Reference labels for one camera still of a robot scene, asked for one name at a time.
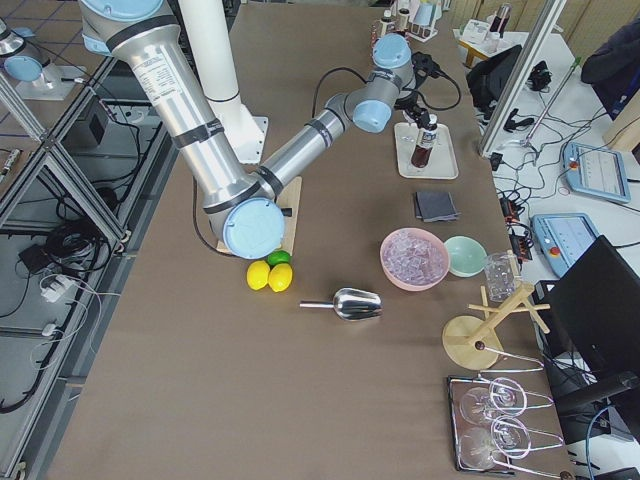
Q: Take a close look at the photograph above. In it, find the lower teach pendant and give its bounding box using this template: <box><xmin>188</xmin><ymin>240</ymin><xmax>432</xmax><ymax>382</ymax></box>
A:
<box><xmin>531</xmin><ymin>213</ymin><xmax>599</xmax><ymax>277</ymax></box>

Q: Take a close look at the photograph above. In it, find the tea bottle white cap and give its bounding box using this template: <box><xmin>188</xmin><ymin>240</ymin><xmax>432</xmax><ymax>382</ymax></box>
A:
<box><xmin>411</xmin><ymin>114</ymin><xmax>438</xmax><ymax>168</ymax></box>

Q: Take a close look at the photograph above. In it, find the white robot column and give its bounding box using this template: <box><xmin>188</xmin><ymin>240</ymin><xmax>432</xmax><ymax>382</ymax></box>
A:
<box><xmin>179</xmin><ymin>0</ymin><xmax>268</xmax><ymax>165</ymax></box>

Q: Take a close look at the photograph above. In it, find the green bowl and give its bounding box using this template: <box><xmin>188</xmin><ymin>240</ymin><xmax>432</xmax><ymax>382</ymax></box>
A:
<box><xmin>444</xmin><ymin>236</ymin><xmax>487</xmax><ymax>278</ymax></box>

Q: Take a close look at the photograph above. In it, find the clear glass tumbler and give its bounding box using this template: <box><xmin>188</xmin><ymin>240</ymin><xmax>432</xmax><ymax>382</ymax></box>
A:
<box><xmin>484</xmin><ymin>251</ymin><xmax>521</xmax><ymax>302</ymax></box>

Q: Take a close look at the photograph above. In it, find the pink bowl of ice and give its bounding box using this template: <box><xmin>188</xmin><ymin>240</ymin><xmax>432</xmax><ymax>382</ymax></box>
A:
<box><xmin>379</xmin><ymin>228</ymin><xmax>450</xmax><ymax>292</ymax></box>

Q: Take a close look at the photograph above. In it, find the yellow lemon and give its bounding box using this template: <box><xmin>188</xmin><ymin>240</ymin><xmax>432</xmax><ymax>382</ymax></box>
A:
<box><xmin>268</xmin><ymin>263</ymin><xmax>293</xmax><ymax>292</ymax></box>
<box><xmin>246</xmin><ymin>260</ymin><xmax>271</xmax><ymax>290</ymax></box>

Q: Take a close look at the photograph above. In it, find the green lime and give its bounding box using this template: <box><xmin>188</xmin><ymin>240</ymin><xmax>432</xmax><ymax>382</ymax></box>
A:
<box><xmin>266</xmin><ymin>250</ymin><xmax>291</xmax><ymax>267</ymax></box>

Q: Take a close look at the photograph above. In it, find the teach pendant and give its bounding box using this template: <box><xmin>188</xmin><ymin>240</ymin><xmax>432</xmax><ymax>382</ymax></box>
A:
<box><xmin>531</xmin><ymin>213</ymin><xmax>599</xmax><ymax>277</ymax></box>
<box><xmin>563</xmin><ymin>142</ymin><xmax>631</xmax><ymax>203</ymax></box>

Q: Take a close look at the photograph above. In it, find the hanging wine glass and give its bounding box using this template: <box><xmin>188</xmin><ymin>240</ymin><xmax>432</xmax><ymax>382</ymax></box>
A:
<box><xmin>458</xmin><ymin>377</ymin><xmax>556</xmax><ymax>426</ymax></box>
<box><xmin>457</xmin><ymin>415</ymin><xmax>565</xmax><ymax>471</ymax></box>

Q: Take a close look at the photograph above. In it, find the black monitor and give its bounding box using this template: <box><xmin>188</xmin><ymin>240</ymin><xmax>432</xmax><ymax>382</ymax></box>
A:
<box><xmin>539</xmin><ymin>234</ymin><xmax>640</xmax><ymax>386</ymax></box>

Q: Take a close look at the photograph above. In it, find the upper teach pendant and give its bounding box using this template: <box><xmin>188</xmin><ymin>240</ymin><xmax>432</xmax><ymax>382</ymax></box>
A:
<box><xmin>563</xmin><ymin>142</ymin><xmax>631</xmax><ymax>203</ymax></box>

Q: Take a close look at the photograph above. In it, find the bamboo cutting board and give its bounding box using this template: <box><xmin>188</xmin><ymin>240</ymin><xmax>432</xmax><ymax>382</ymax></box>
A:
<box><xmin>216</xmin><ymin>176</ymin><xmax>302</xmax><ymax>259</ymax></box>

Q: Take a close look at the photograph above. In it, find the folded grey cloth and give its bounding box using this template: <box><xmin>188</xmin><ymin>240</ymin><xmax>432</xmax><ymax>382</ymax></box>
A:
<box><xmin>414</xmin><ymin>191</ymin><xmax>459</xmax><ymax>222</ymax></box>

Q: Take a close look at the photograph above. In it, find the steel ice scoop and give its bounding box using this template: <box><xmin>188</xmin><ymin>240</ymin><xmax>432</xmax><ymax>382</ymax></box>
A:
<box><xmin>299</xmin><ymin>288</ymin><xmax>382</xmax><ymax>322</ymax></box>

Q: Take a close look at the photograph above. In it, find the upper yellow lemon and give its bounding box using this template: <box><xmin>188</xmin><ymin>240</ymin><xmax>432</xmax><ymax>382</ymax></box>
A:
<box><xmin>246</xmin><ymin>260</ymin><xmax>271</xmax><ymax>290</ymax></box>

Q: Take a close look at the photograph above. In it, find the black wire glass rack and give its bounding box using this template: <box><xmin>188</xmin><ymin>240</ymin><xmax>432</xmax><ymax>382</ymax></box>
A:
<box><xmin>447</xmin><ymin>376</ymin><xmax>564</xmax><ymax>479</ymax></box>

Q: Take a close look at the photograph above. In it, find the cream rabbit tray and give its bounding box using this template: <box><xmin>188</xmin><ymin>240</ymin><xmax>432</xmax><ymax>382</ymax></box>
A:
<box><xmin>394</xmin><ymin>122</ymin><xmax>459</xmax><ymax>180</ymax></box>

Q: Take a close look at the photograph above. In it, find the lower yellow lemon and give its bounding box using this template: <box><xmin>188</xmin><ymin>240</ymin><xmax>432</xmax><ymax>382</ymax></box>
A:
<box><xmin>268</xmin><ymin>263</ymin><xmax>293</xmax><ymax>292</ymax></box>

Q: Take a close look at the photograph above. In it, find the wooden cup stand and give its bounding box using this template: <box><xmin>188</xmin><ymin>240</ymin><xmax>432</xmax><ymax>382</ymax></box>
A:
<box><xmin>442</xmin><ymin>278</ymin><xmax>550</xmax><ymax>371</ymax></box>

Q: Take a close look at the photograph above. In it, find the hanging wine glass lower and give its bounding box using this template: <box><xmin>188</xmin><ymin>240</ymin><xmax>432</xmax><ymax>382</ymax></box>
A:
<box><xmin>457</xmin><ymin>415</ymin><xmax>565</xmax><ymax>471</ymax></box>

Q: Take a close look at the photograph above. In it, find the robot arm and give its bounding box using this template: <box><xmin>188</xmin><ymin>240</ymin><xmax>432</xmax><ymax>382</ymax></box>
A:
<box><xmin>80</xmin><ymin>1</ymin><xmax>416</xmax><ymax>259</ymax></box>

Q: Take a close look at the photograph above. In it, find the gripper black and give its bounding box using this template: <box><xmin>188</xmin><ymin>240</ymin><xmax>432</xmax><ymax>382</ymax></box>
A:
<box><xmin>399</xmin><ymin>90</ymin><xmax>430</xmax><ymax>128</ymax></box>

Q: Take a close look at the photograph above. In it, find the hanging wine glass upper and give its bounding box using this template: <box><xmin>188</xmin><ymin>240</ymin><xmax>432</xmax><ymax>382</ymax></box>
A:
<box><xmin>458</xmin><ymin>377</ymin><xmax>556</xmax><ymax>426</ymax></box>

